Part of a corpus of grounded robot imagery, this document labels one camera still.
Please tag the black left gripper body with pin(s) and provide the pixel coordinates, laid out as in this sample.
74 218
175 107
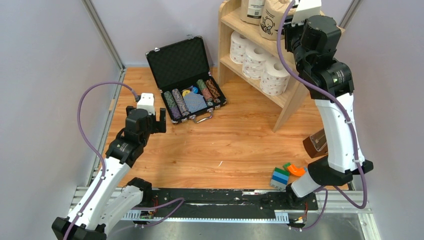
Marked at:
151 130

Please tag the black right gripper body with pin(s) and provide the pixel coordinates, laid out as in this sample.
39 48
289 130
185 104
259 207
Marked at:
293 34

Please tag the floral toilet roll two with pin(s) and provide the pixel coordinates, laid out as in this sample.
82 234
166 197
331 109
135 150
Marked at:
275 78

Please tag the floral toilet roll one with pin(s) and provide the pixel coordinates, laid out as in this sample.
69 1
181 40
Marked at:
254 61

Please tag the brown roll labelled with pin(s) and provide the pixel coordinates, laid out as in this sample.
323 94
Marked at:
251 11

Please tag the floral toilet roll three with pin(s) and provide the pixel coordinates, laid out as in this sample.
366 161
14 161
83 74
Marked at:
238 45

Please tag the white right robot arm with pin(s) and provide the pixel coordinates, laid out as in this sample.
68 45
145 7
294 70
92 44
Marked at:
332 91

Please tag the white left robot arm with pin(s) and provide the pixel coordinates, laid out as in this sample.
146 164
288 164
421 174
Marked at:
95 216

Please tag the black poker chip case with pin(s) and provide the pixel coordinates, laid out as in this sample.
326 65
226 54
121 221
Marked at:
183 76

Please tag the brown metronome with glass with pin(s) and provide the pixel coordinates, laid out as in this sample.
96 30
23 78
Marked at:
316 144

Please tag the orange curved toy piece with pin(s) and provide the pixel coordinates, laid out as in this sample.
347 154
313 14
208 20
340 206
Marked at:
295 171

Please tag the blue green block stack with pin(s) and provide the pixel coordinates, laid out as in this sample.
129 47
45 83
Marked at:
279 179

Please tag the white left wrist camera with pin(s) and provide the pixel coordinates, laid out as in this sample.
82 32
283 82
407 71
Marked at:
146 102

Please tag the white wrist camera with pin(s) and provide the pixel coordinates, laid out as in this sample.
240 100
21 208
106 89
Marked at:
305 9
146 102

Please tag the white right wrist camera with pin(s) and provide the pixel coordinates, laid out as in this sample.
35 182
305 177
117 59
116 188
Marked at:
305 9

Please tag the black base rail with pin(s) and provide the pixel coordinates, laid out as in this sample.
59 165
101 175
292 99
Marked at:
223 204

